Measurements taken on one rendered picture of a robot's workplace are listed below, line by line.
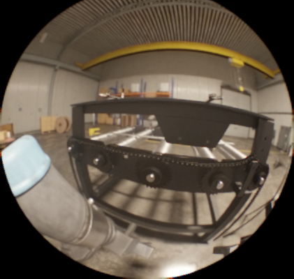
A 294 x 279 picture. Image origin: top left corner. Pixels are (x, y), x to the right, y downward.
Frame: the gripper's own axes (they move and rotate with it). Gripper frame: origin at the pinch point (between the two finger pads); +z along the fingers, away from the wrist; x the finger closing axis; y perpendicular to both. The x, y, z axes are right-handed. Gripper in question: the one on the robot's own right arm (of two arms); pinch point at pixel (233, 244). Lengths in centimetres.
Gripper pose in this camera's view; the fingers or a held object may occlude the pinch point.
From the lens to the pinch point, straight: 44.2
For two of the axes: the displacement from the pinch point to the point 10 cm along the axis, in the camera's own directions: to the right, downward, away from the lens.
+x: 9.7, 2.0, -1.4
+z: -0.9, 8.2, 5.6
